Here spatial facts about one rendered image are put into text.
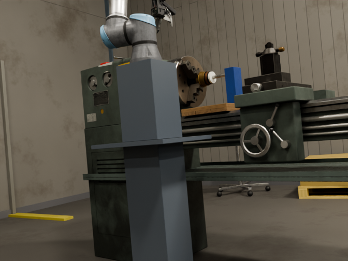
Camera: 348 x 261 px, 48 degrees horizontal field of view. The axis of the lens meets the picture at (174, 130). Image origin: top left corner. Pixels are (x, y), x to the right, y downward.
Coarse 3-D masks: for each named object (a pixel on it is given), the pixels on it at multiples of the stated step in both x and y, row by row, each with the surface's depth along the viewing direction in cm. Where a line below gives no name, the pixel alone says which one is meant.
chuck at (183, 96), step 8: (184, 56) 234; (176, 64) 228; (192, 64) 239; (184, 80) 232; (184, 88) 231; (184, 96) 231; (200, 96) 243; (184, 104) 232; (192, 104) 236; (200, 104) 243
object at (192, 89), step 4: (192, 84) 233; (196, 84) 231; (188, 88) 234; (192, 88) 232; (196, 88) 230; (200, 88) 230; (188, 92) 233; (192, 92) 231; (196, 92) 230; (188, 96) 232; (192, 96) 230; (196, 96) 233; (188, 100) 231; (192, 100) 230; (188, 104) 233
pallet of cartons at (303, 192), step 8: (304, 184) 404; (312, 184) 401; (320, 184) 397; (328, 184) 393; (336, 184) 389; (344, 184) 385; (304, 192) 404; (312, 192) 431; (320, 192) 427; (328, 192) 423; (336, 192) 419; (344, 192) 416
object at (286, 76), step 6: (276, 72) 188; (282, 72) 187; (246, 78) 198; (252, 78) 196; (258, 78) 194; (264, 78) 192; (270, 78) 190; (276, 78) 188; (282, 78) 186; (288, 78) 192; (246, 84) 199
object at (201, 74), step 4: (200, 72) 230; (204, 72) 228; (208, 72) 226; (200, 76) 228; (204, 76) 227; (196, 80) 231; (200, 80) 228; (204, 80) 227; (208, 80) 225; (200, 84) 229; (204, 84) 229; (208, 84) 230
